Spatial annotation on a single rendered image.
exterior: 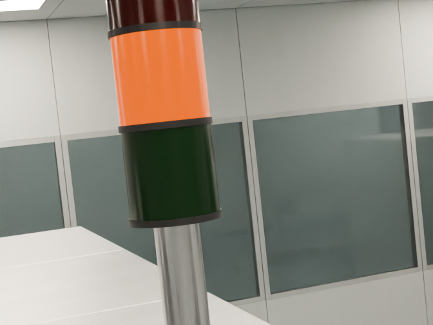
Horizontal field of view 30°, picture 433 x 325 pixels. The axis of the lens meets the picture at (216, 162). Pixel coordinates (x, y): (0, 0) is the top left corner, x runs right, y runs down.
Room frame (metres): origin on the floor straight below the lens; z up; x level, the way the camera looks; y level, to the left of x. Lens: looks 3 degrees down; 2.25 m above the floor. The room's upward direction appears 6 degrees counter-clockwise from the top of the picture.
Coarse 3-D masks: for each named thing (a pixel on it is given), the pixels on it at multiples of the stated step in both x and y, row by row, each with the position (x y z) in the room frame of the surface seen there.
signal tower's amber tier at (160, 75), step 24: (120, 48) 0.42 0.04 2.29; (144, 48) 0.41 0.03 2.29; (168, 48) 0.41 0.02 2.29; (192, 48) 0.42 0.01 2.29; (120, 72) 0.42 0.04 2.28; (144, 72) 0.41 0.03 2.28; (168, 72) 0.41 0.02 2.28; (192, 72) 0.42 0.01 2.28; (120, 96) 0.42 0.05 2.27; (144, 96) 0.41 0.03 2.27; (168, 96) 0.41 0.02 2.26; (192, 96) 0.42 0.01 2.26; (120, 120) 0.43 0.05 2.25; (144, 120) 0.41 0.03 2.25; (168, 120) 0.41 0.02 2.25
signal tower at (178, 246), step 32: (128, 32) 0.41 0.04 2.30; (128, 128) 0.42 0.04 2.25; (160, 128) 0.41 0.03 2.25; (160, 224) 0.41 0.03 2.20; (192, 224) 0.43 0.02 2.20; (160, 256) 0.43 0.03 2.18; (192, 256) 0.42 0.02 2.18; (160, 288) 0.43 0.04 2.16; (192, 288) 0.42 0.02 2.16; (192, 320) 0.42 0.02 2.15
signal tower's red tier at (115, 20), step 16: (112, 0) 0.42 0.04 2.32; (128, 0) 0.41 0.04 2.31; (144, 0) 0.41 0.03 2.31; (160, 0) 0.41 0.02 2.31; (176, 0) 0.41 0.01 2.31; (192, 0) 0.42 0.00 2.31; (112, 16) 0.42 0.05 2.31; (128, 16) 0.41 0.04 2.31; (144, 16) 0.41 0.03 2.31; (160, 16) 0.41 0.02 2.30; (176, 16) 0.41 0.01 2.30; (192, 16) 0.42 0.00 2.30
